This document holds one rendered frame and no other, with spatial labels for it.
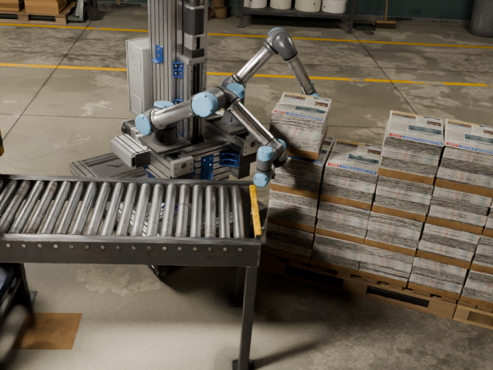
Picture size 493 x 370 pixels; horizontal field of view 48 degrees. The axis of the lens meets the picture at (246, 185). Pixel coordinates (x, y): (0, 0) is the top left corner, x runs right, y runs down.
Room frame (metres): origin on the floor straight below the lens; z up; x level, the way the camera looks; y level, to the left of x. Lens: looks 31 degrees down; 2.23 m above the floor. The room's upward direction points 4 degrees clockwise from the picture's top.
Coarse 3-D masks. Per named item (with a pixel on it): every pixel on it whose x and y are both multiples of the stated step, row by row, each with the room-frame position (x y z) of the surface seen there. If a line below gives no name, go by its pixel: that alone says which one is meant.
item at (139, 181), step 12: (36, 180) 2.32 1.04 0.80; (48, 180) 2.33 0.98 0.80; (60, 180) 2.33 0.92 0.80; (72, 180) 2.34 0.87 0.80; (84, 180) 2.35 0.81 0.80; (96, 180) 2.36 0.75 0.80; (108, 180) 2.37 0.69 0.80; (120, 180) 2.37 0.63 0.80; (132, 180) 2.38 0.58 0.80; (144, 180) 2.39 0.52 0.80; (156, 180) 2.40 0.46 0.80; (168, 180) 2.41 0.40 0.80; (180, 180) 2.42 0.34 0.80; (192, 180) 2.43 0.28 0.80; (204, 180) 2.43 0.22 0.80; (216, 180) 2.44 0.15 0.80; (84, 192) 2.34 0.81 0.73; (192, 192) 2.39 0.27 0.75; (204, 192) 2.39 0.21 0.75; (216, 192) 2.40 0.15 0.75; (228, 192) 2.40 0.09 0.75; (216, 204) 2.40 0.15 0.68
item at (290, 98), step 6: (282, 96) 3.00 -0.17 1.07; (288, 96) 3.00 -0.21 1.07; (294, 96) 3.01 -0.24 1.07; (300, 96) 3.01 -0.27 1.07; (306, 96) 3.02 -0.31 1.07; (312, 96) 3.03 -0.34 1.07; (288, 102) 2.93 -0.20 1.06; (294, 102) 2.93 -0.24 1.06; (300, 102) 2.94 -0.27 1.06; (306, 102) 2.94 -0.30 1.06; (312, 102) 2.95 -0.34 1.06; (318, 102) 2.95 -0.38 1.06; (324, 102) 2.96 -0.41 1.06; (330, 102) 2.97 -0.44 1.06; (324, 108) 2.88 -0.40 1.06; (330, 108) 2.99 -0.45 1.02
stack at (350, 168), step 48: (336, 144) 2.91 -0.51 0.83; (336, 192) 2.62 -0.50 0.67; (384, 192) 2.56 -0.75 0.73; (432, 192) 2.52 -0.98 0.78; (288, 240) 2.69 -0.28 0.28; (336, 240) 2.60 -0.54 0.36; (384, 240) 2.54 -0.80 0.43; (432, 240) 2.47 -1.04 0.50; (336, 288) 2.59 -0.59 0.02; (384, 288) 2.52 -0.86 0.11
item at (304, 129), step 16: (272, 112) 2.73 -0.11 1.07; (288, 112) 2.75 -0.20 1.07; (304, 112) 2.78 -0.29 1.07; (320, 112) 2.81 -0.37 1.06; (272, 128) 2.73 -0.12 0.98; (288, 128) 2.71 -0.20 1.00; (304, 128) 2.69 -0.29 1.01; (320, 128) 2.67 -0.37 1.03; (288, 144) 2.70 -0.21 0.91; (304, 144) 2.68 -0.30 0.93; (320, 144) 2.73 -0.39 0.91
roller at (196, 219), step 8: (200, 192) 2.32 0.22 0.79; (192, 200) 2.25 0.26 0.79; (200, 200) 2.25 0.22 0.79; (192, 208) 2.18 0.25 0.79; (200, 208) 2.18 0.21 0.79; (192, 216) 2.11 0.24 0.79; (200, 216) 2.12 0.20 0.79; (192, 224) 2.04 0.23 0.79; (200, 224) 2.06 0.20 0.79; (192, 232) 1.98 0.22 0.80; (200, 232) 2.00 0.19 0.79
